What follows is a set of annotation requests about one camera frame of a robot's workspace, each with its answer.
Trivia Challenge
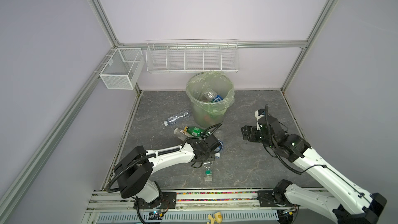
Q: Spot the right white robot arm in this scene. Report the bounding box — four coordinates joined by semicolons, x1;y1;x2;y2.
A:
241;106;387;224

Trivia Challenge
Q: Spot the clear bottle green cap small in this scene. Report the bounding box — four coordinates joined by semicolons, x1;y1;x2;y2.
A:
203;161;213;182

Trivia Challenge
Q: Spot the clear bottle dark blue neck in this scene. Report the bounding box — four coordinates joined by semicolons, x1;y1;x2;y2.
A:
163;111;191;126

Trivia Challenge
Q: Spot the clear bottle orange label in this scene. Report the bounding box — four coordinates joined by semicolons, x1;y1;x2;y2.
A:
173;128;192;141

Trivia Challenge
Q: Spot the clear bottle blue label white cap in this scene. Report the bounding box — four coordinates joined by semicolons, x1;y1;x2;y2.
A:
203;88;223;103

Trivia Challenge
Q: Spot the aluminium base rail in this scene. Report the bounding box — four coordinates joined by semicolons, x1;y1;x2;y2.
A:
85;188;349;214

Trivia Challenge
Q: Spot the yellow toy figure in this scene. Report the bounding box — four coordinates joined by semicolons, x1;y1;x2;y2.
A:
207;212;223;224

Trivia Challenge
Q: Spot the white wire wall shelf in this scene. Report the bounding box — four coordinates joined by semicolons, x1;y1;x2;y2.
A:
146;39;240;73

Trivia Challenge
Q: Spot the white mesh wall basket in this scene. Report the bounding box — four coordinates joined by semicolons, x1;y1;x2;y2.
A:
99;48;145;90

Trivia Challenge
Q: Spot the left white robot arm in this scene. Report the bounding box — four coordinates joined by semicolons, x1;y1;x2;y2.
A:
104;123;222;209

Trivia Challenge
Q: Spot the green bottle yellow cap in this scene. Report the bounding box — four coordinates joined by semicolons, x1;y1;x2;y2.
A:
184;126;205;137

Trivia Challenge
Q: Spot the green-lined mesh waste bin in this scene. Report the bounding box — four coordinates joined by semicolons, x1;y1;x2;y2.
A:
186;71;235;128

